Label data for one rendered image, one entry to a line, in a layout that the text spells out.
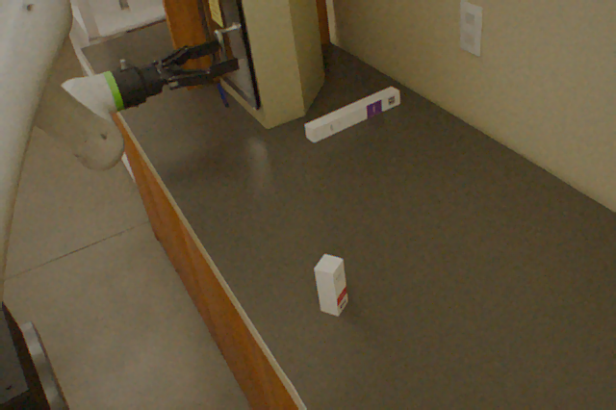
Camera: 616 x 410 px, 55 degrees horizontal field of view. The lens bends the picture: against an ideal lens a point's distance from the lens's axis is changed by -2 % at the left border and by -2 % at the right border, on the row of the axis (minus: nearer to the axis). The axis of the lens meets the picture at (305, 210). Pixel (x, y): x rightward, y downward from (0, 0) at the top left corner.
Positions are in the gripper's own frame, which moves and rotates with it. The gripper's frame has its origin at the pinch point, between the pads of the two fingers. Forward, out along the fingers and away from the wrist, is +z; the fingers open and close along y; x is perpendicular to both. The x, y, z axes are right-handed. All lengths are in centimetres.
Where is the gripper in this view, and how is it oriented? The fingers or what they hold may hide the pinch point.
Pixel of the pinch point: (222, 55)
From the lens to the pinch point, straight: 149.3
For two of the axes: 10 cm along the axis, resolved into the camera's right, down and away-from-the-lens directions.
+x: 1.2, 7.8, 6.1
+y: -4.7, -5.0, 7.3
